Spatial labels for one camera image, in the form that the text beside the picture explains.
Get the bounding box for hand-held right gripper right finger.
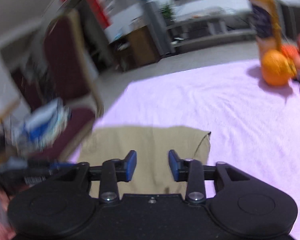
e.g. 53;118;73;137
168;149;251;203

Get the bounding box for large orange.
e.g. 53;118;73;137
261;49;297;86

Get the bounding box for orange juice bottle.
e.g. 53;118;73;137
248;0;283;61

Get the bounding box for wooden cabinet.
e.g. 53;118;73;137
107;24;161;71

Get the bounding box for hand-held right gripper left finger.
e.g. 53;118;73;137
52;150;138;203

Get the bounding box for potted green plant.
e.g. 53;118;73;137
159;3;173;20

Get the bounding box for tall grey speaker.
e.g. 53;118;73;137
142;1;176;58

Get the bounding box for long grey shelf unit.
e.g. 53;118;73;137
169;9;256;48

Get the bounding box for pile of folded clothes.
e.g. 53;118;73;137
12;98;72;153

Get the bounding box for orange spiky fruit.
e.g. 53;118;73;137
281;44;300;61

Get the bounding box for khaki shorts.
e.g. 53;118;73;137
79;126;212;196

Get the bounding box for maroon banquet chair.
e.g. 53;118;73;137
0;7;105;161

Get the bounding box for purple towel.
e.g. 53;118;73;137
69;58;300;240

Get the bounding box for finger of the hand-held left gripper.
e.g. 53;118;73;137
49;162;77;171

